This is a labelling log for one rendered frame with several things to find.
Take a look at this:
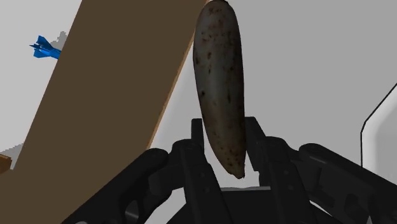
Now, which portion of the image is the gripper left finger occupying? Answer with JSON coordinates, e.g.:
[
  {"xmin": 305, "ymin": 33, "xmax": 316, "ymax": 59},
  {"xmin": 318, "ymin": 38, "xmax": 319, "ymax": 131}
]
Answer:
[{"xmin": 62, "ymin": 118, "xmax": 234, "ymax": 224}]

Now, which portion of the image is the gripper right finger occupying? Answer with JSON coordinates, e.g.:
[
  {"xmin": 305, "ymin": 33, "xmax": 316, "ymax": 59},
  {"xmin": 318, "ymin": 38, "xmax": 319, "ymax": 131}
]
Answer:
[{"xmin": 244, "ymin": 116, "xmax": 397, "ymax": 224}]

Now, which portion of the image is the brown spotted banana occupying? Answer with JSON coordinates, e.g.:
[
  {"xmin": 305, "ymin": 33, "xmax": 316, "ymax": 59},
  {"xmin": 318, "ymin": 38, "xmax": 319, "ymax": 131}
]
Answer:
[{"xmin": 192, "ymin": 0, "xmax": 247, "ymax": 179}]

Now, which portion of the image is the white appliance with black edge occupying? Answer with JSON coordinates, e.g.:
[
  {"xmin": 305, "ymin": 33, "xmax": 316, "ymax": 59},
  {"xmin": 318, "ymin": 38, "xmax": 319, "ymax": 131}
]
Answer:
[{"xmin": 360, "ymin": 81, "xmax": 397, "ymax": 186}]

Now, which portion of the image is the blue toy plane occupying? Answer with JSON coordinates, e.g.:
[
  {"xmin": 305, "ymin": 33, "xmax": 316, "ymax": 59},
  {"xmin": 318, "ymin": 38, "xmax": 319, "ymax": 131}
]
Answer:
[{"xmin": 29, "ymin": 35, "xmax": 62, "ymax": 60}]

